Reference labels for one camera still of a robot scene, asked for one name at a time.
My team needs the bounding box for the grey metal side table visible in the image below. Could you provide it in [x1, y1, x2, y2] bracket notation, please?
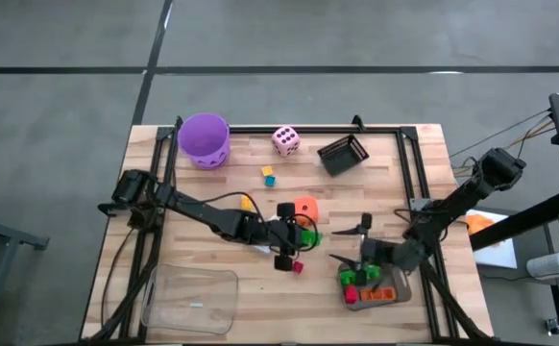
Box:
[0, 210, 50, 346]

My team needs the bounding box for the grey translucent plastic tray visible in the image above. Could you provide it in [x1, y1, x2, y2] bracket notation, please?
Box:
[337, 261, 413, 312]

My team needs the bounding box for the white paper roll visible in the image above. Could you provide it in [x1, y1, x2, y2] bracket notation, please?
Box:
[526, 251, 559, 279]

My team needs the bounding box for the black slotted plastic basket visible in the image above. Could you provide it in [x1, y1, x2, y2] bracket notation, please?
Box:
[316, 134, 371, 178]

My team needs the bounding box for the long green toy brick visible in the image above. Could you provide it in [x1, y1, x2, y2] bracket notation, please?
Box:
[339, 263, 382, 288]

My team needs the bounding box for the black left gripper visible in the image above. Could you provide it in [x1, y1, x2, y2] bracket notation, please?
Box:
[241, 201, 305, 273]

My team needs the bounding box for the short green toy brick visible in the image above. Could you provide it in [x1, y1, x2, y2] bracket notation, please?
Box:
[301, 229, 324, 249]

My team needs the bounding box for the pink foam die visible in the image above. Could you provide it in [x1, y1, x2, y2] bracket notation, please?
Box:
[271, 125, 303, 158]

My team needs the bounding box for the black diagonal beam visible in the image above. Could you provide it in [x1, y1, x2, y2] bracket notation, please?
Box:
[469, 188, 559, 252]

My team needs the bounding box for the white board on floor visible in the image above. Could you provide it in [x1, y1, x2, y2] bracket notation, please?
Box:
[471, 213, 519, 270]

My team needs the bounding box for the orange foam die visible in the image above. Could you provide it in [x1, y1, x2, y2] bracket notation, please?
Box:
[292, 195, 320, 227]

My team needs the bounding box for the clear plastic bin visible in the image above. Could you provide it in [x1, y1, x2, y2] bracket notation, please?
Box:
[140, 262, 240, 336]

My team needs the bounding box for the purple pumpkin-face bucket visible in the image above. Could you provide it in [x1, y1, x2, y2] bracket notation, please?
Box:
[177, 112, 231, 171]

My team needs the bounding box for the floor cable bundle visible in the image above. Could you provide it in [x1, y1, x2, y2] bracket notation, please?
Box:
[447, 109, 557, 179]

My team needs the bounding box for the orange wedge toy brick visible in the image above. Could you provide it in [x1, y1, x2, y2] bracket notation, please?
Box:
[358, 286, 398, 303]

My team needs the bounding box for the orange object beside table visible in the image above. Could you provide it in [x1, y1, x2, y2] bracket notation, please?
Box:
[465, 214, 501, 249]

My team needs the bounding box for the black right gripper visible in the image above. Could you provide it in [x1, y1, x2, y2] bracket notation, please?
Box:
[328, 213, 400, 285]

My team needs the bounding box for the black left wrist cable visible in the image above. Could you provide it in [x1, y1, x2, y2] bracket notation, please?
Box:
[182, 191, 322, 254]

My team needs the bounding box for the grey metal base plate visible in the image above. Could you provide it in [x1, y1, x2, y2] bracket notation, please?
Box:
[409, 196, 435, 212]

